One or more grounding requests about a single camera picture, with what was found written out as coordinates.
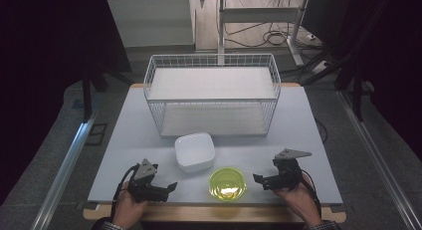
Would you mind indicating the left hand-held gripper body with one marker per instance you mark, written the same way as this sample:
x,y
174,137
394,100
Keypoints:
x,y
146,186

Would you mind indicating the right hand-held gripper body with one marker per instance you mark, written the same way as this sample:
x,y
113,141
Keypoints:
x,y
287,173

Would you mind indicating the yellow-green translucent bowl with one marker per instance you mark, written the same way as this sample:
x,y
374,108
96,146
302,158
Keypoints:
x,y
227,184

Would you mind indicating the white square bowl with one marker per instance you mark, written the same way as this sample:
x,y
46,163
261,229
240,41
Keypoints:
x,y
194,152

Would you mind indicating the person's left hand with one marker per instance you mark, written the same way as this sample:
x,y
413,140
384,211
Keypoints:
x,y
127,210

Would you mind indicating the person's right hand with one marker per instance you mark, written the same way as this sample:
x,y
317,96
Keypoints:
x,y
300,201

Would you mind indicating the person's left sleeve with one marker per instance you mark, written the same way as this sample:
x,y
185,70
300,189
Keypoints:
x,y
107,226

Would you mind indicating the person's sleeve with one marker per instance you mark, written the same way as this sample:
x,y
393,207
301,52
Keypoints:
x,y
107,226
323,226

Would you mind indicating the person's right sleeve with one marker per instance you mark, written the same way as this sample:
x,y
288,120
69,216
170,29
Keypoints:
x,y
323,226

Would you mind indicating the black metal stand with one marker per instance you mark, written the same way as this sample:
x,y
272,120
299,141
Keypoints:
x,y
357,97
87,97

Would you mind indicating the white power strip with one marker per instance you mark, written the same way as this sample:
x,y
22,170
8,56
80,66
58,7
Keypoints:
x,y
320,67

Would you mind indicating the dark curtain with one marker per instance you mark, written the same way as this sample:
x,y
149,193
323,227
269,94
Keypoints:
x,y
43,57
394,57

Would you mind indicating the silver metal floor rail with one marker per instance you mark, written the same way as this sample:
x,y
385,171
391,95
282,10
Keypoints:
x,y
63,177
378,157

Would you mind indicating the white metal desk frame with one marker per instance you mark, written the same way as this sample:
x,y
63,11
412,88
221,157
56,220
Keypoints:
x,y
221,24

